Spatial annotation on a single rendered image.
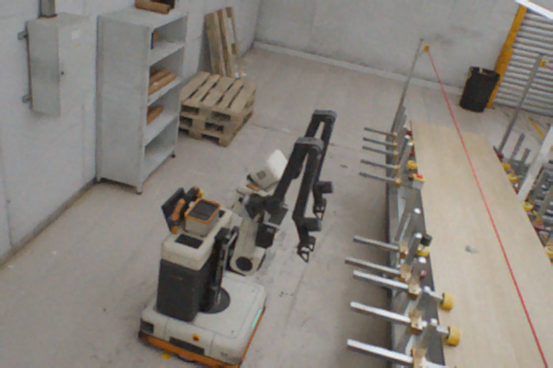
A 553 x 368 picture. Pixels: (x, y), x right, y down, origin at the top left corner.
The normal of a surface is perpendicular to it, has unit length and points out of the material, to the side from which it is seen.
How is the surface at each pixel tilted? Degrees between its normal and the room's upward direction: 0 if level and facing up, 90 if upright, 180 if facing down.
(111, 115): 90
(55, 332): 0
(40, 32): 90
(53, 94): 90
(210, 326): 0
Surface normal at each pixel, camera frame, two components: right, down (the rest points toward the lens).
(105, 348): 0.18, -0.86
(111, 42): -0.20, 0.44
